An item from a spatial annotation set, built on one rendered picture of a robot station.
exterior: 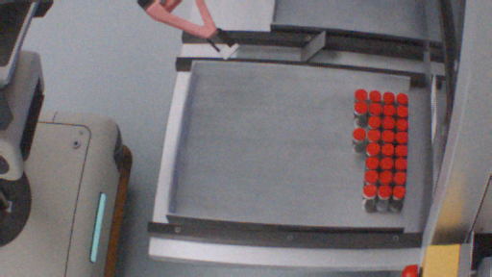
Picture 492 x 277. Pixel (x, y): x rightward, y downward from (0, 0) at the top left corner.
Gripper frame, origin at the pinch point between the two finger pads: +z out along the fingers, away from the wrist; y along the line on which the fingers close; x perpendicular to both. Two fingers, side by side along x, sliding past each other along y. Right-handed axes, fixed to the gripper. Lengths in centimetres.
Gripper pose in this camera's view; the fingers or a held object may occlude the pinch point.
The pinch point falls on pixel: (208, 30)
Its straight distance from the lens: 101.8
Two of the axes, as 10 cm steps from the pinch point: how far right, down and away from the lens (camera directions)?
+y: 0.0, -0.1, 10.0
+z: 7.0, 7.1, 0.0
